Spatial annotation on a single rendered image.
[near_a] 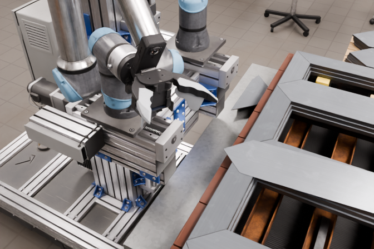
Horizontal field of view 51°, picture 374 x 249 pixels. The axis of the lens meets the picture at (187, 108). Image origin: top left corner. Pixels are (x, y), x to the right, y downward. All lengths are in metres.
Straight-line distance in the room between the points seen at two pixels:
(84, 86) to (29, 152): 1.39
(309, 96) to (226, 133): 0.39
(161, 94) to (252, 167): 0.71
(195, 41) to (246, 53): 2.08
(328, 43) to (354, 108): 2.34
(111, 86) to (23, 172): 1.57
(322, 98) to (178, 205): 0.77
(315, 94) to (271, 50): 2.04
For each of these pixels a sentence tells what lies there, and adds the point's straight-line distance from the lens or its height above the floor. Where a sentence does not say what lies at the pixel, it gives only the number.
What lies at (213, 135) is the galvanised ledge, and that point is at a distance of 1.80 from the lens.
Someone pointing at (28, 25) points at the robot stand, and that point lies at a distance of 1.69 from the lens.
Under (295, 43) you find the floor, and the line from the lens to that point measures 3.99.
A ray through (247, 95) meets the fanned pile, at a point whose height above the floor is 0.72.
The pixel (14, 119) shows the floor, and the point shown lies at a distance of 3.19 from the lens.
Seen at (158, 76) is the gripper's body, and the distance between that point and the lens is 0.78.
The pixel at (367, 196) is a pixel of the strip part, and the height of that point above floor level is 0.87.
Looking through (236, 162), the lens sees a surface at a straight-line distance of 1.43.
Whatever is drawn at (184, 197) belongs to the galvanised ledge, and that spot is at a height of 0.68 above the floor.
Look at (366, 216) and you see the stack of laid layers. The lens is 1.42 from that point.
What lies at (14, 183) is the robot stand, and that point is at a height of 0.21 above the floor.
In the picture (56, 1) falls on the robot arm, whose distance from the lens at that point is 1.11.
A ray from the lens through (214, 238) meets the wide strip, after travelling 1.23.
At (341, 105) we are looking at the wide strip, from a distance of 1.78.
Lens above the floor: 1.90
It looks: 39 degrees down
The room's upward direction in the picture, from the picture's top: straight up
